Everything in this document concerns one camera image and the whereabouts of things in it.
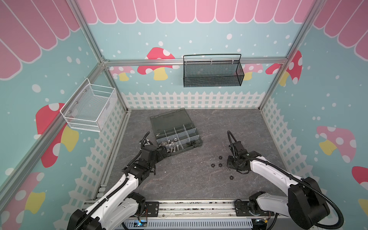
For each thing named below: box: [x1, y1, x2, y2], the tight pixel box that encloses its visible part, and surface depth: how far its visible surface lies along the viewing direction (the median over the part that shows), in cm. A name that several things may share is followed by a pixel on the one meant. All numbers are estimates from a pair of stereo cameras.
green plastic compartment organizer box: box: [149, 107, 203, 157], surface depth 102 cm
